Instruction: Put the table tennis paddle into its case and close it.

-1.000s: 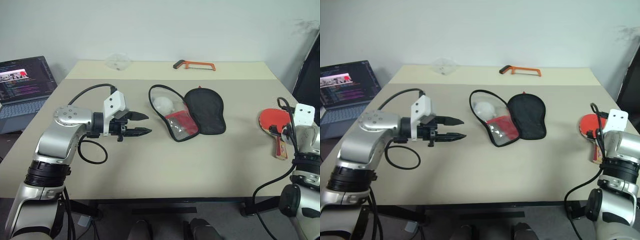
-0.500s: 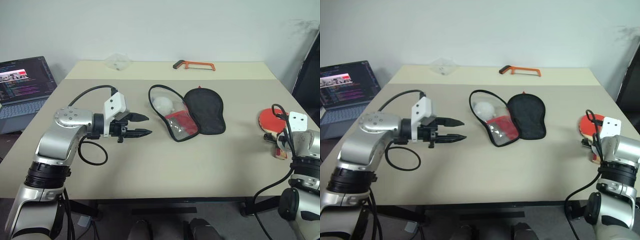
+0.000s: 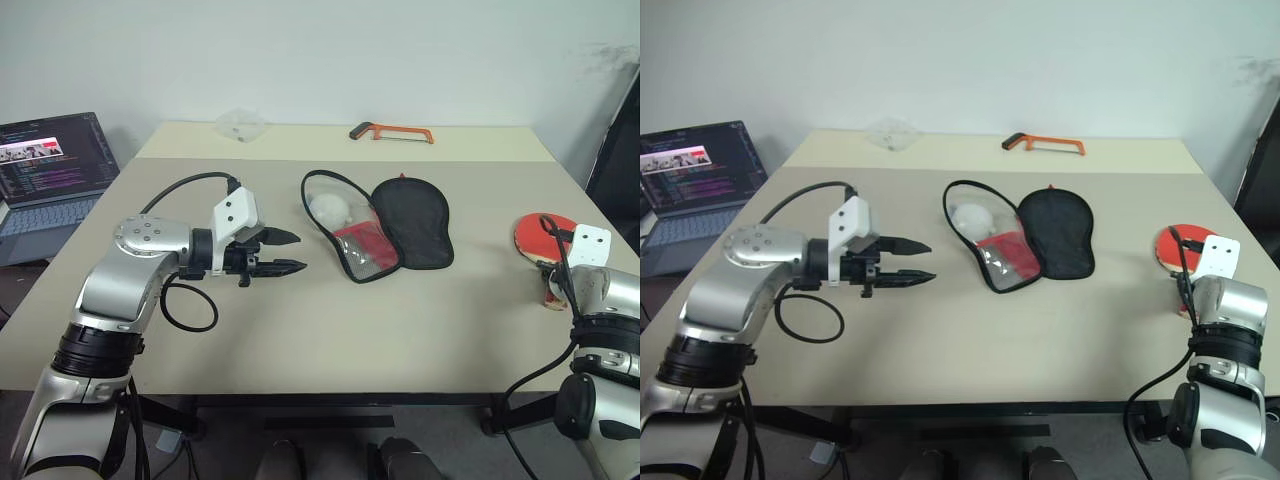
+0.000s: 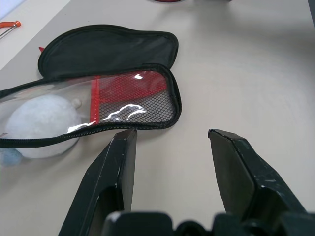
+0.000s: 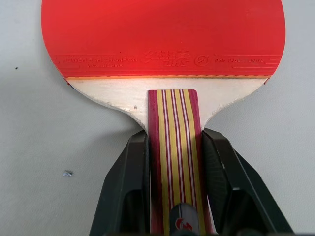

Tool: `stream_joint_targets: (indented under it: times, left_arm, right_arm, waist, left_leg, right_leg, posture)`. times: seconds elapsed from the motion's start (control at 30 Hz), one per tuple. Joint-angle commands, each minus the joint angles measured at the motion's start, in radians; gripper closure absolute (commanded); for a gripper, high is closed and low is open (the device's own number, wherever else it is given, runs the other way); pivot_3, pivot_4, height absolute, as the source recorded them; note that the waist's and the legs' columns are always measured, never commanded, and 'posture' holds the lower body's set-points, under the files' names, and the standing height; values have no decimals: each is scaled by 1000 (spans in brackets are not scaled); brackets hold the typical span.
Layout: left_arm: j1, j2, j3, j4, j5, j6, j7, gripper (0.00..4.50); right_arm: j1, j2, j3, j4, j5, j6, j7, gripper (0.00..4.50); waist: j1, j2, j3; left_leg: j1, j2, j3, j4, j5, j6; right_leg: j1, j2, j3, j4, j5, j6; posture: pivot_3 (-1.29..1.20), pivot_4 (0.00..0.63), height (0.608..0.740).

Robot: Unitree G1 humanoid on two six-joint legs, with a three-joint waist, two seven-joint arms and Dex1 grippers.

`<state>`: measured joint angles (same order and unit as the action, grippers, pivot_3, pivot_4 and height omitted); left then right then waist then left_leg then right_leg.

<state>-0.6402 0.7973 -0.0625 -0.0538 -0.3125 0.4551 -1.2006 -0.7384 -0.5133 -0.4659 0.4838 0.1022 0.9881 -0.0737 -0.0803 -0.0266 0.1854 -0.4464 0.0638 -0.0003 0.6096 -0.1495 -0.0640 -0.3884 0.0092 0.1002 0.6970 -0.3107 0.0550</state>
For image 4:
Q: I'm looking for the white fluffy plush toy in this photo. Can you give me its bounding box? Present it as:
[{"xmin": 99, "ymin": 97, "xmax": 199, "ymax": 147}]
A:
[{"xmin": 5, "ymin": 94, "xmax": 83, "ymax": 159}]

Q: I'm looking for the black paddle case, clear window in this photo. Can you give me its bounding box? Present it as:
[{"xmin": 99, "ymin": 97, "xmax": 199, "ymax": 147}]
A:
[{"xmin": 0, "ymin": 24, "xmax": 183, "ymax": 149}]

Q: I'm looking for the light blue fluffy plush piece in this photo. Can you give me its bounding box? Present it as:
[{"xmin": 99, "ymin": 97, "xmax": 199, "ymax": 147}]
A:
[{"xmin": 0, "ymin": 148, "xmax": 22, "ymax": 168}]

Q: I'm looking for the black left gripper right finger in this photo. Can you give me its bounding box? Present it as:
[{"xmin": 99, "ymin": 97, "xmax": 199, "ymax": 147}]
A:
[{"xmin": 208, "ymin": 129, "xmax": 307, "ymax": 222}]

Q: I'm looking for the orange handled tool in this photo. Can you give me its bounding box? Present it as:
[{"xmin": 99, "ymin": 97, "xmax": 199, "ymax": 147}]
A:
[{"xmin": 0, "ymin": 20, "xmax": 22, "ymax": 40}]

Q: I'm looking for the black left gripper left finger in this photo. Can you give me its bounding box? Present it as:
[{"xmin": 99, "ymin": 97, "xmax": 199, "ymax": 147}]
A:
[{"xmin": 58, "ymin": 129, "xmax": 137, "ymax": 236}]

